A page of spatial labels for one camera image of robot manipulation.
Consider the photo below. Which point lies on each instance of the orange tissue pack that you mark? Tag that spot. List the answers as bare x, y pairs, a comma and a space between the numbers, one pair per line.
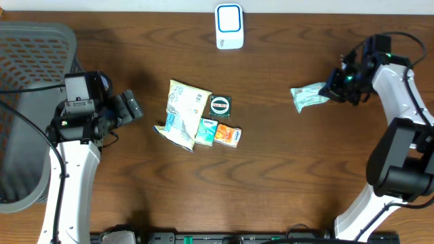
227, 136

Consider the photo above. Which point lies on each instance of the white snack bag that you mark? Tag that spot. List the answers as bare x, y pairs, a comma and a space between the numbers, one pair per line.
185, 106

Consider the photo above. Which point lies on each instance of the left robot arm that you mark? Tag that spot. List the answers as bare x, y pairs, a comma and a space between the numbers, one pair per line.
69, 220

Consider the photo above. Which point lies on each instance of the grey plastic mesh basket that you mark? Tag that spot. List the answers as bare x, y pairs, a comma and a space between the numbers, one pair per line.
35, 57

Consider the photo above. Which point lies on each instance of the teal tissue pack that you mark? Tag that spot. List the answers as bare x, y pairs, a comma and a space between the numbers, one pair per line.
206, 132

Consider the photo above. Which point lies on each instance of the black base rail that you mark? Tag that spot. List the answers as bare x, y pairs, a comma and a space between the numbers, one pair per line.
128, 236

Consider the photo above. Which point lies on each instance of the mint wet wipes pack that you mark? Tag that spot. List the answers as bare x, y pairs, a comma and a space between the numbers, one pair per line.
308, 95

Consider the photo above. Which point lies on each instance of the dark green round-logo packet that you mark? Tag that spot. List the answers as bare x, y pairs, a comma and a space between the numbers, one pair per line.
220, 106

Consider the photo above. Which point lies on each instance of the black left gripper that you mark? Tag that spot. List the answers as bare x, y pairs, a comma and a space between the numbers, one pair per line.
125, 106

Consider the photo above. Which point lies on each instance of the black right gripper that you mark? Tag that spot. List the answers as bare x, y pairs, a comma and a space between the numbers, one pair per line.
333, 89

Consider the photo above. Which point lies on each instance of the white barcode scanner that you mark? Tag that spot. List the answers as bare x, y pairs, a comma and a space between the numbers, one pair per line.
229, 26

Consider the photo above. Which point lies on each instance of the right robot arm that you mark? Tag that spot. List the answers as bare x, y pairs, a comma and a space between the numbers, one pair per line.
400, 168

